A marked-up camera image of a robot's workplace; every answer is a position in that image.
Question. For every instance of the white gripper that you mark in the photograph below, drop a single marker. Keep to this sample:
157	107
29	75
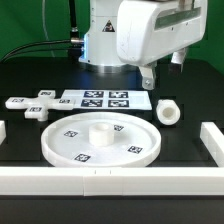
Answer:
149	30

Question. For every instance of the white fence bar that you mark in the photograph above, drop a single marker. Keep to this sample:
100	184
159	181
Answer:
111	181
213	139

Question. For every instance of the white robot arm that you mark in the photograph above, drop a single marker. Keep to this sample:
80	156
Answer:
100	42

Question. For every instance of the white cross-shaped table base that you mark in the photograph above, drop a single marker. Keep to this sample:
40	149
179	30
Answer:
37	108

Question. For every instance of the black cable connector post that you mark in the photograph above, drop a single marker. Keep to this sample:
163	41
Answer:
74	33

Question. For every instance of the white marker plate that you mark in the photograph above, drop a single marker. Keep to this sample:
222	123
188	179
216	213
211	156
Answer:
109	99

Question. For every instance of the white left fence block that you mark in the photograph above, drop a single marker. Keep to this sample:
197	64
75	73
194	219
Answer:
2	131

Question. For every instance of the white round table top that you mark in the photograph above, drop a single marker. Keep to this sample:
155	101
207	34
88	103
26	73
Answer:
101	139

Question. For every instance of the white front fence bar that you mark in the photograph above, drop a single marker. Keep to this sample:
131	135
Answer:
111	181

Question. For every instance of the white right fence bar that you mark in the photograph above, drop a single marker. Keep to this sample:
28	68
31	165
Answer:
213	139

